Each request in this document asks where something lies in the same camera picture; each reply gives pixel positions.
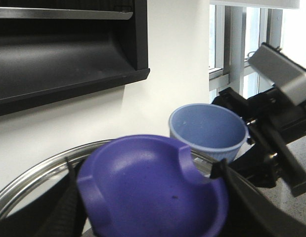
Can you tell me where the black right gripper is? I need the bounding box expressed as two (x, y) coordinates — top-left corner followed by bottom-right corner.
(210, 87), (306, 237)

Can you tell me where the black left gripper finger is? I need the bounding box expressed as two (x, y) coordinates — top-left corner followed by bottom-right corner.
(0, 159), (87, 237)

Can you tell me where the glass lid with purple knob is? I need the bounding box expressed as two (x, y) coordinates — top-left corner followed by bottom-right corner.
(0, 134), (289, 237)

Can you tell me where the light blue ribbed cup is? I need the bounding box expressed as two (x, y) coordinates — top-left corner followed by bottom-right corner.
(169, 103), (249, 163)

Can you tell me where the black range hood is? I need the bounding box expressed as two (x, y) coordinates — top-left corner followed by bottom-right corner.
(0, 0), (150, 116)

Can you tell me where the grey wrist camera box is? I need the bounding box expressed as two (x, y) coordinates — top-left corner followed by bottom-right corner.
(248, 42), (306, 106)

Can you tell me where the window with grey frame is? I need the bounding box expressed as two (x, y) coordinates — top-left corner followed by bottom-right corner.
(209, 0), (306, 101)

